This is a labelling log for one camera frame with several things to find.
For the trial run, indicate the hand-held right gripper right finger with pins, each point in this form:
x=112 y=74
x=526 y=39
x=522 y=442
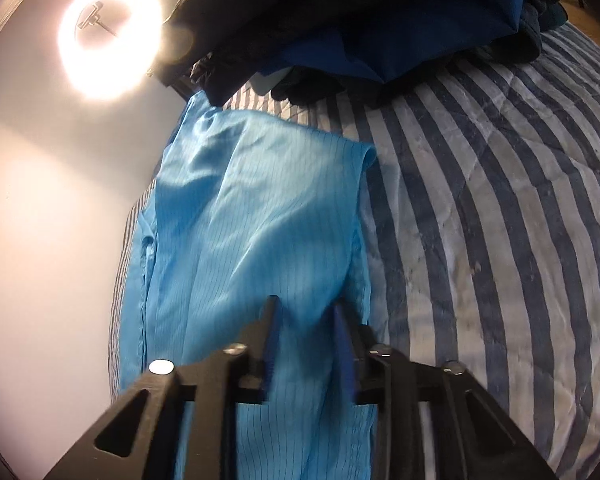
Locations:
x=345 y=355

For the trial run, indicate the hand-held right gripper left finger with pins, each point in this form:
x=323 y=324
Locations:
x=260 y=345

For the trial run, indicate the light blue zip jacket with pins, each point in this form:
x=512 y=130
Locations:
x=260 y=200

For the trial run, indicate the blue striped blanket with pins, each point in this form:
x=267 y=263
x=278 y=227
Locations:
x=480 y=210

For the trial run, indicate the royal blue garment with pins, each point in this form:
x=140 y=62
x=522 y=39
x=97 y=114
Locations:
x=405 y=35

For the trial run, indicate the folded navy puffer jacket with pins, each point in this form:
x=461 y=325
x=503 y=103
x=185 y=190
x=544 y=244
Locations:
x=260 y=10

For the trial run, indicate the phone holder rod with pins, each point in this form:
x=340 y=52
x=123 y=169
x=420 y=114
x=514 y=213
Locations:
x=89 y=15

